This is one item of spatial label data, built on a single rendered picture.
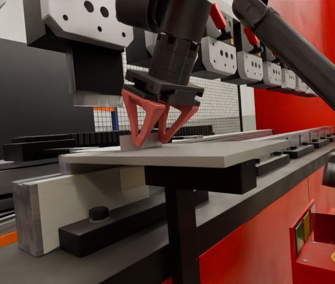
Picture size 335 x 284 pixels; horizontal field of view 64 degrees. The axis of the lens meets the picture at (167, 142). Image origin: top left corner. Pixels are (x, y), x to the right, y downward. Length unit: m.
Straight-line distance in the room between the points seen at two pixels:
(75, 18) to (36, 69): 0.58
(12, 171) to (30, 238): 0.27
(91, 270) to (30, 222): 0.11
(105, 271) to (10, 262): 0.14
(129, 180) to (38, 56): 0.65
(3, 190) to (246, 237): 0.50
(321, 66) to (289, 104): 1.94
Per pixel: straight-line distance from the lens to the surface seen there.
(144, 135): 0.36
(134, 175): 0.48
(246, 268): 0.61
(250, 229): 0.60
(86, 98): 0.46
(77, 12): 0.44
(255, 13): 0.60
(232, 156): 0.23
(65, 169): 0.43
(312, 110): 2.48
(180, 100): 0.36
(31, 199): 0.39
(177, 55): 0.35
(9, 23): 5.95
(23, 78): 0.97
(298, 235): 0.56
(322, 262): 0.56
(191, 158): 0.23
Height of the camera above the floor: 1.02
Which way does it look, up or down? 2 degrees down
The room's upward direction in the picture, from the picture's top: 5 degrees counter-clockwise
